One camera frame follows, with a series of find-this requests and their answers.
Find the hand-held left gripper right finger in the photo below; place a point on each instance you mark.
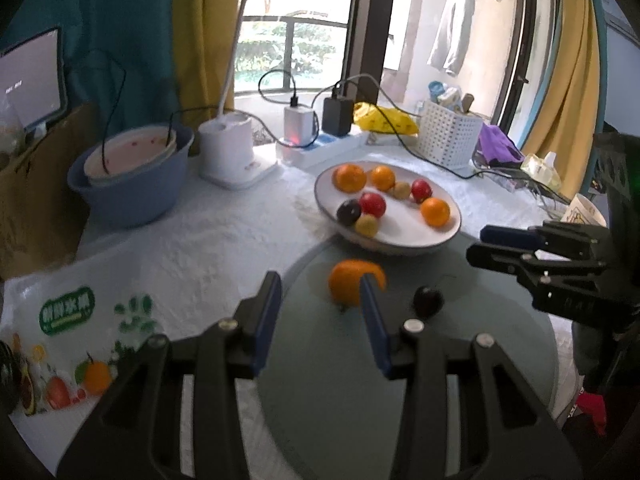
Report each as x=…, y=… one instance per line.
x=375, y=325

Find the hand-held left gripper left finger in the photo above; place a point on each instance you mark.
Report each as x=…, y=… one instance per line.
x=267, y=322

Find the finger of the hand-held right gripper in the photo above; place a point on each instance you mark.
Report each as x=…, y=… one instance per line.
x=500, y=260
x=505, y=235

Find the orange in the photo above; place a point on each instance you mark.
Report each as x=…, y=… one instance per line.
x=383, y=178
x=435, y=212
x=350, y=178
x=345, y=282

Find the dark plum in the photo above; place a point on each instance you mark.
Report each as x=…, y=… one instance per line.
x=428, y=301
x=348, y=212

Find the white plate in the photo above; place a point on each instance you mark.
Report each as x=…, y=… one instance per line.
x=405, y=232

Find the yellow-green fruit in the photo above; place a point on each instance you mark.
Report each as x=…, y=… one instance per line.
x=367, y=226

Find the brown kiwi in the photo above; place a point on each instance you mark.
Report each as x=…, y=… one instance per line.
x=400, y=190

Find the grey round mat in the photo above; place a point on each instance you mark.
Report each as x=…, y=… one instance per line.
x=325, y=400

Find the purple cloth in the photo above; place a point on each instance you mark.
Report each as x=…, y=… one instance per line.
x=495, y=142

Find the white tablecloth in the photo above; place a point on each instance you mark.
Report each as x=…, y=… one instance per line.
x=190, y=250

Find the white perforated basket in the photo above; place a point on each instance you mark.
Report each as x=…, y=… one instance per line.
x=450, y=135

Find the red object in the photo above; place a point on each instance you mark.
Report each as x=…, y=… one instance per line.
x=592, y=410

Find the brown tube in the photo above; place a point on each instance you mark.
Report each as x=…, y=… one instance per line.
x=467, y=103

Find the blue and white packet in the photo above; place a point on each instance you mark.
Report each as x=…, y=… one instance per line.
x=435, y=91

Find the yellow plastic bag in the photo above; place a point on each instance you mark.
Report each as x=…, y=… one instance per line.
x=385, y=120

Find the yellow curtain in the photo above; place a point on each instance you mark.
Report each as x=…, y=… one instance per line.
x=205, y=35
x=570, y=70

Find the white desk lamp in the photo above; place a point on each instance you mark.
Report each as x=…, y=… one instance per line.
x=225, y=150

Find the white power strip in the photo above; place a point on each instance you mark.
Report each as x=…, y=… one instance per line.
x=325, y=150

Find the blue bowl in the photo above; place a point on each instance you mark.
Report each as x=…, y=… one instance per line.
x=130, y=200

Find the fruit print plastic bag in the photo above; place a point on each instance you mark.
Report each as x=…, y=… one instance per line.
x=75, y=320

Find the white charger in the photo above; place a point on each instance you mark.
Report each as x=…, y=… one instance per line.
x=299, y=125

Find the black charger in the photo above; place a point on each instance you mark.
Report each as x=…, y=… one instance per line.
x=337, y=116

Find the white bowl in basin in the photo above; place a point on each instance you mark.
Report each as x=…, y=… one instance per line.
x=130, y=157

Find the hanging grey garment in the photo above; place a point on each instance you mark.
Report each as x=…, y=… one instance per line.
x=452, y=25

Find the cardboard box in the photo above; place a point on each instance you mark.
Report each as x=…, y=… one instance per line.
x=45, y=195

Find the balcony railing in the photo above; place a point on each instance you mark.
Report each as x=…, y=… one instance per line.
x=300, y=25

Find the teal curtain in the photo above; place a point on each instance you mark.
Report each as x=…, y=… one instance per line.
x=130, y=20

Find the tablet screen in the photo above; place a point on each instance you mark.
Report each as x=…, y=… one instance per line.
x=32, y=80

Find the dark window frame post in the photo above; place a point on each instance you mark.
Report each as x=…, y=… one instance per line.
x=370, y=25

